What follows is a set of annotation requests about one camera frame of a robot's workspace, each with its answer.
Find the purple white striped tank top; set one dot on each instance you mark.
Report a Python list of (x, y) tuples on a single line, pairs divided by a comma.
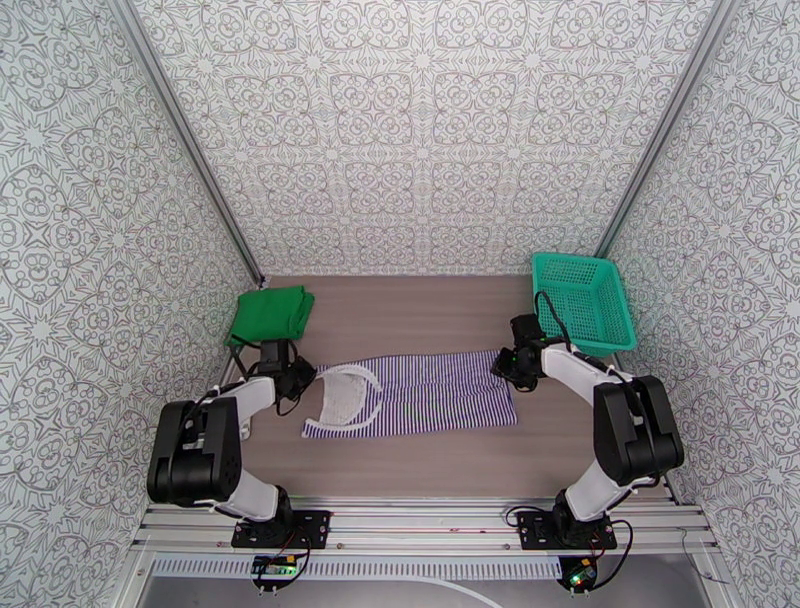
[(437, 394)]

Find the green shirt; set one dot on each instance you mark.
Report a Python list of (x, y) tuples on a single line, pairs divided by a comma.
[(269, 312)]

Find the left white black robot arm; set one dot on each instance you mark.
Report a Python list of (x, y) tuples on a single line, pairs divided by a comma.
[(194, 450)]

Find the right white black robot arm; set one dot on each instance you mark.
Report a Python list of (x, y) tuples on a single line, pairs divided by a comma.
[(631, 431)]

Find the teal plastic laundry basket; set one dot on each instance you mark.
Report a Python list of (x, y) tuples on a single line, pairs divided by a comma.
[(587, 300)]

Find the small circuit board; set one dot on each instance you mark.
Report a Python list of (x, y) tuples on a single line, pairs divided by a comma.
[(578, 578), (275, 567)]

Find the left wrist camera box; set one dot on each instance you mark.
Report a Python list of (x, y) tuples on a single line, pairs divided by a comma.
[(275, 356)]

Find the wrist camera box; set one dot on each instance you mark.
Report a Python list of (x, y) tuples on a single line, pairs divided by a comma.
[(275, 356), (525, 328)]

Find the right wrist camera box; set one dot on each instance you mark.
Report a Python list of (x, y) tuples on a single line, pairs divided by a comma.
[(525, 328)]

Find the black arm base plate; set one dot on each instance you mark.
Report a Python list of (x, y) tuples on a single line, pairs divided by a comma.
[(312, 528), (531, 531)]

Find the aluminium mounting rail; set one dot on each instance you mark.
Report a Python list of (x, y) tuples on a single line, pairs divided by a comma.
[(425, 519)]

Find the aluminium frame post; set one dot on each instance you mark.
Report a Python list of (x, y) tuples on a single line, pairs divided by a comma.
[(667, 125), (187, 137)]

